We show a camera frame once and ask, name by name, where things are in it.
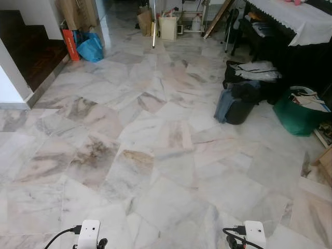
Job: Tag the white plastic jug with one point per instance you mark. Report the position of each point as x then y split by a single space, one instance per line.
196 24

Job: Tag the light wooden cabinet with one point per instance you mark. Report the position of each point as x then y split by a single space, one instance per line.
326 163

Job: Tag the white stick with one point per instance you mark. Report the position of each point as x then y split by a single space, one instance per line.
154 28

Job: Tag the black folding frame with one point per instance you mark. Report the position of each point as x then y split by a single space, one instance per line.
232 28

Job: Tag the wooden plank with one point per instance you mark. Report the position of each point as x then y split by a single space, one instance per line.
217 19

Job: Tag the brown cardboard sheet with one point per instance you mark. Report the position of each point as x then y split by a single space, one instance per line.
78 13

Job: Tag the dark wooden staircase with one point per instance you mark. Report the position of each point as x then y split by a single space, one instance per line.
28 52

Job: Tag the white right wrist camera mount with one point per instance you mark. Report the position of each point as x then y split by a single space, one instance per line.
255 232

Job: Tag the green bag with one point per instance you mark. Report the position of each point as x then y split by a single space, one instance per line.
295 119

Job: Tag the stack of papers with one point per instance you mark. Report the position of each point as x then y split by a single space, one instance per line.
311 99

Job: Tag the pink toy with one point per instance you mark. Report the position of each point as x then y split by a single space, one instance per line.
295 2

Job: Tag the black bucket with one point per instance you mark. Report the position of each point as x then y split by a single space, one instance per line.
241 106

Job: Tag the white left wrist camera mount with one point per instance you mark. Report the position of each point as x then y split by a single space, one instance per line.
88 233

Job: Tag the brown paper bag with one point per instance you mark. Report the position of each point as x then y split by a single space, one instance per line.
144 23

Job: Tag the white lace tablecloth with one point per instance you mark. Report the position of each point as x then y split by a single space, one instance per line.
298 21

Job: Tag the blue plastic bag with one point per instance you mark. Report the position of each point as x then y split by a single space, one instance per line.
91 48

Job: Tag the blue-grey jeans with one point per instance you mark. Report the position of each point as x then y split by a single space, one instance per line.
223 106

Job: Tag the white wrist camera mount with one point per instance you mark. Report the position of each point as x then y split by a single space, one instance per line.
255 232
88 233

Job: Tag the black table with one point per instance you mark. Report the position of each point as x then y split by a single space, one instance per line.
301 65

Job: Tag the metal shelf rack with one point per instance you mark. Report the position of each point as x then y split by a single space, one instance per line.
185 13

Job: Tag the orange paper bag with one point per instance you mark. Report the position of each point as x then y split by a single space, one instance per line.
71 45

